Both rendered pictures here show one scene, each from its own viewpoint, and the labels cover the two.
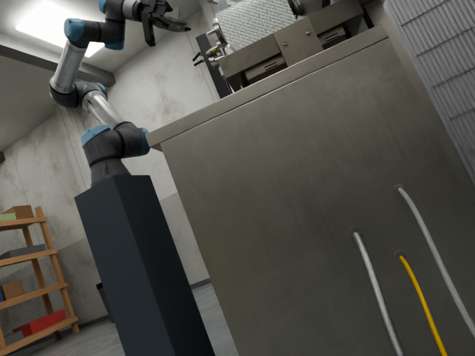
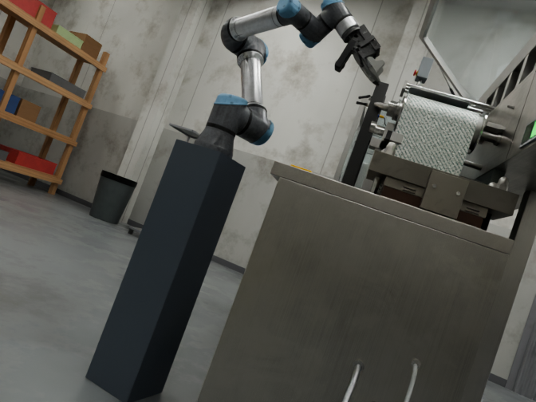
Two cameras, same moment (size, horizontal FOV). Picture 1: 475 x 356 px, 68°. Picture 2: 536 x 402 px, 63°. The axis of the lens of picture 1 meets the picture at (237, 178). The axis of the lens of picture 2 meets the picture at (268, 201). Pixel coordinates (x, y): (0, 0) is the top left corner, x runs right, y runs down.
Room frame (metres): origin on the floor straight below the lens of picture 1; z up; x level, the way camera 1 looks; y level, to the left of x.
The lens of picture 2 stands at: (-0.33, 0.10, 0.72)
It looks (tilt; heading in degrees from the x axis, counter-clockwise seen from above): 3 degrees up; 3
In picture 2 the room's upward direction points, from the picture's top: 20 degrees clockwise
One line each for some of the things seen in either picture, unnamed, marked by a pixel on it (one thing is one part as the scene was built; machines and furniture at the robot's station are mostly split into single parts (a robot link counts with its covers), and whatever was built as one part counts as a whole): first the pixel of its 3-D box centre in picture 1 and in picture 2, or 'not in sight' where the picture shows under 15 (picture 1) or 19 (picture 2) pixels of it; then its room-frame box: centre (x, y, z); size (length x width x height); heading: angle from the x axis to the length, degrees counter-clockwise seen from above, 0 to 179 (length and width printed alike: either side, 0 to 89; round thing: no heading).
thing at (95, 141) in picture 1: (101, 145); (229, 112); (1.29, 0.44, 1.07); 0.13 x 0.12 x 0.14; 135
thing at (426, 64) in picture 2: (224, 13); (422, 69); (1.72, -0.26, 1.66); 0.07 x 0.07 x 0.10; 83
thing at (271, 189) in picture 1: (319, 225); (340, 309); (2.10, -0.34, 0.43); 2.52 x 0.64 x 0.86; 171
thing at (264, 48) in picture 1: (289, 49); (435, 186); (0.98, -0.28, 1.00); 0.40 x 0.16 x 0.06; 81
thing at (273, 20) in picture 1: (265, 42); (426, 155); (1.11, -0.26, 1.11); 0.23 x 0.01 x 0.18; 81
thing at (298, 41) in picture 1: (298, 43); (443, 194); (0.89, -0.28, 0.97); 0.10 x 0.03 x 0.11; 81
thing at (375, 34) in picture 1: (287, 156); (365, 230); (2.11, -0.33, 0.88); 2.52 x 0.66 x 0.04; 171
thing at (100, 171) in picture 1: (109, 173); (216, 140); (1.29, 0.44, 0.95); 0.15 x 0.15 x 0.10
